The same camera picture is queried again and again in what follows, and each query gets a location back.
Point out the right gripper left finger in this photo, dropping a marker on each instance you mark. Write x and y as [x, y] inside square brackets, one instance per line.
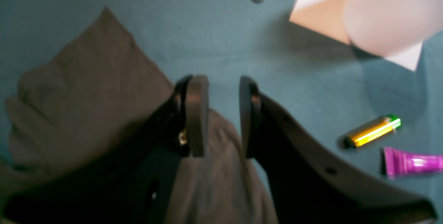
[132, 184]

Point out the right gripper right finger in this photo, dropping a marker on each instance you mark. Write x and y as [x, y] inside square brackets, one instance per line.
[311, 185]

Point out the grey T-shirt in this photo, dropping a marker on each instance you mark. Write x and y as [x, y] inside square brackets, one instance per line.
[94, 93]

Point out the pink tube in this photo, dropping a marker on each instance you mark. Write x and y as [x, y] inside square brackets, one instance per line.
[400, 163]

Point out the yellow lighter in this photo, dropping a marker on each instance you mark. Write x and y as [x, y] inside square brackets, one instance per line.
[371, 131]

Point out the white paper sheet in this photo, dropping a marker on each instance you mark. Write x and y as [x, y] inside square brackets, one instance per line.
[391, 29]

